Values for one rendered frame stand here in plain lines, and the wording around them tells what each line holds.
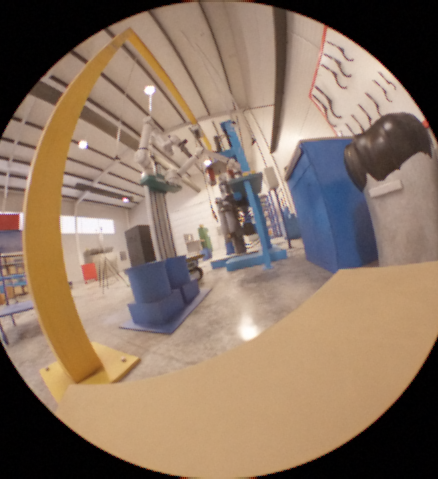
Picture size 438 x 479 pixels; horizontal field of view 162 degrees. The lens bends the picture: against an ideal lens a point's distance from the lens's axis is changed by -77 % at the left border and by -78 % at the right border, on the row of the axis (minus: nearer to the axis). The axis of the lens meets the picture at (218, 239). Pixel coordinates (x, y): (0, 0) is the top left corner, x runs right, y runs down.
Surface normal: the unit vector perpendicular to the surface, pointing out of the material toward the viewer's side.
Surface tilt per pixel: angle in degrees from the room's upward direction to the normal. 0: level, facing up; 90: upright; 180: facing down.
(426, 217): 93
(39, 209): 90
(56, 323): 90
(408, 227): 93
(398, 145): 103
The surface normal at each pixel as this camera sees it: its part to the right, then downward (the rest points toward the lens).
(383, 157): -0.87, 0.43
